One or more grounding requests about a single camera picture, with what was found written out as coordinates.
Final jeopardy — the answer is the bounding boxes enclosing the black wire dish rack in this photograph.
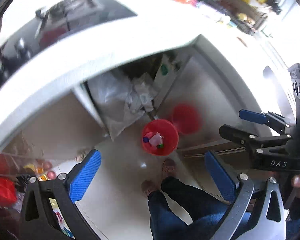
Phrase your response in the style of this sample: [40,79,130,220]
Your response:
[209,0,268,35]

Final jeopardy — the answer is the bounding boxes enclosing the red plastic trash bucket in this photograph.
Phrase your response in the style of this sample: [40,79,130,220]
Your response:
[141,119,179,157]

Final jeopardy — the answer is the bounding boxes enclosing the right leg dark trousers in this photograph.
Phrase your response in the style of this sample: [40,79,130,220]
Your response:
[161,177,229,229]

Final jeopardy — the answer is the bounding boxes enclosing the gas stove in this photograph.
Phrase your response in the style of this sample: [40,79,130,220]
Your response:
[0,0,135,87]

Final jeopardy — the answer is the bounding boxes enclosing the large white woven sack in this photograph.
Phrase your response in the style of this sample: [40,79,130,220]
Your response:
[88,69,135,140]

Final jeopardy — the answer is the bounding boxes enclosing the left leg dark trousers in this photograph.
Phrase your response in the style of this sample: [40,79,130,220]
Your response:
[148,190,207,239]

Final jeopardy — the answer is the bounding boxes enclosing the leg dark trousers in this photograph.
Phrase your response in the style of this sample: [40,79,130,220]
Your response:
[161,177,229,229]
[148,190,207,239]

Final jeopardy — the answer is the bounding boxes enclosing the steel cabinet door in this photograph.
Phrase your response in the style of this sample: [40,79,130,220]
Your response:
[153,55,261,145]

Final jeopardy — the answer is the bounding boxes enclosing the left pink slipper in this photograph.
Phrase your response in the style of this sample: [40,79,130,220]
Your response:
[141,180,159,199]

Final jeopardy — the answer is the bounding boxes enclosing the pink slipper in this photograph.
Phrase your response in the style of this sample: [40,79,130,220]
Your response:
[162,158,176,180]
[141,180,159,199]

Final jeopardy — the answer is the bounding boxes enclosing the green round sticker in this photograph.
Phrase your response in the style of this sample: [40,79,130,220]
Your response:
[160,64,168,76]

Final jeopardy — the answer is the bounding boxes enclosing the right pink slipper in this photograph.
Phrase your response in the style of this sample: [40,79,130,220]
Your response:
[162,158,176,180]

